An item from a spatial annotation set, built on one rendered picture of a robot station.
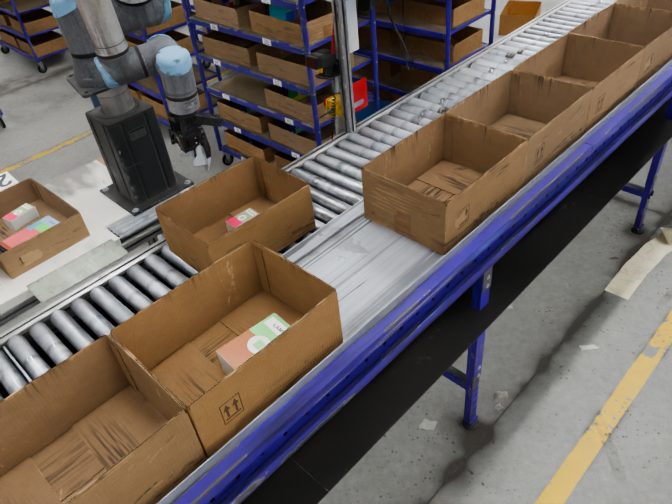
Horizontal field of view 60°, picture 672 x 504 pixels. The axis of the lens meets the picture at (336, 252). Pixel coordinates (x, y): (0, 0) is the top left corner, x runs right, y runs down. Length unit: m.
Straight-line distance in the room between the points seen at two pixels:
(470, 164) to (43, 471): 1.41
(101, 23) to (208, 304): 0.79
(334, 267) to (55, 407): 0.73
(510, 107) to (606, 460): 1.27
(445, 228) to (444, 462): 0.97
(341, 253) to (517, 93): 0.94
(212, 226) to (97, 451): 0.94
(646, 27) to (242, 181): 1.76
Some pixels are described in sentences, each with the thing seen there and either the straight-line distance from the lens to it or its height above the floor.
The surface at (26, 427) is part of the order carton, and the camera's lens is 1.35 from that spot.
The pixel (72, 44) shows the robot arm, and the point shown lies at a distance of 2.07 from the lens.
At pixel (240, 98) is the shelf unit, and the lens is 3.41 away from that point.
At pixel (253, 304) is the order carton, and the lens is 1.48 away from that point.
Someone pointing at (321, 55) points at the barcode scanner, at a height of 1.09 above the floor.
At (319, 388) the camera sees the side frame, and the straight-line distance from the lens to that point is 1.25.
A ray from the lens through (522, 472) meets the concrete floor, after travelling 2.22.
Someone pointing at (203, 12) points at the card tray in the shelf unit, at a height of 0.97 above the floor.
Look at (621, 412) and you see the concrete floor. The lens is 2.44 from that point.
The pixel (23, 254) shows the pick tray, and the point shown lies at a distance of 2.10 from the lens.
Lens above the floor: 1.90
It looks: 39 degrees down
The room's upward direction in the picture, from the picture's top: 7 degrees counter-clockwise
